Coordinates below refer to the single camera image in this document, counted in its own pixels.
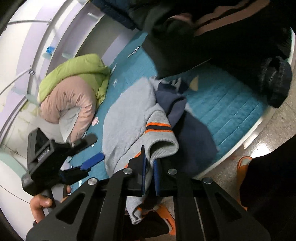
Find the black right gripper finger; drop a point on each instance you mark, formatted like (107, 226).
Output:
(204, 210)
(95, 211)

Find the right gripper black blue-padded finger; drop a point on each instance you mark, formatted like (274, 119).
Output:
(81, 141)
(78, 173)

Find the navy and grey sweater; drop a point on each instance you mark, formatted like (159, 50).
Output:
(151, 117)

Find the person's left hand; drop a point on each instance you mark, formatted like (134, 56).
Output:
(37, 204)

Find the green and pink folded jacket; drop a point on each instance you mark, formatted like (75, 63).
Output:
(80, 83)

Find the orange slipper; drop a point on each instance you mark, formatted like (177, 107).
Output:
(241, 171)

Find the blue bottle cap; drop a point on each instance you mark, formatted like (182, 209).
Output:
(50, 50)

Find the teal patterned bed quilt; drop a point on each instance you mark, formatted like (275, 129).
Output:
(229, 109)

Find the lavender white bed headboard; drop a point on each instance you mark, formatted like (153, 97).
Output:
(74, 28)

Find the dark navy puffer jacket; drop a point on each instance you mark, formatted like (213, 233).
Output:
(153, 17)

